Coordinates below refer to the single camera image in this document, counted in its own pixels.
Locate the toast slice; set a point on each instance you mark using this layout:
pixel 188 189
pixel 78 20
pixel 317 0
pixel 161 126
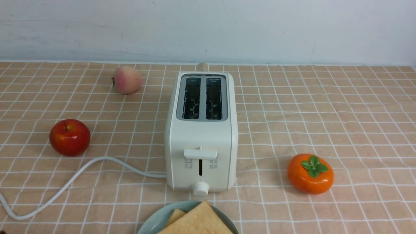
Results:
pixel 177 214
pixel 200 220

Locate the white two-slot toaster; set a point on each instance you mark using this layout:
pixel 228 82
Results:
pixel 201 133

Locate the pink peach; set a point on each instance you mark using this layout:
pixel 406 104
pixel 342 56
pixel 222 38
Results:
pixel 126 80

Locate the light green plate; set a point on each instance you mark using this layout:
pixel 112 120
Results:
pixel 158 220

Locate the orange persimmon with green leaf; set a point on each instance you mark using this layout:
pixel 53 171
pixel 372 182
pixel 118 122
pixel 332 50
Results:
pixel 310 174

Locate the red apple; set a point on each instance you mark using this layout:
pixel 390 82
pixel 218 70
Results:
pixel 70 137

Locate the checkered beige tablecloth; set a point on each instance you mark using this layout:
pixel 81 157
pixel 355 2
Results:
pixel 359 119

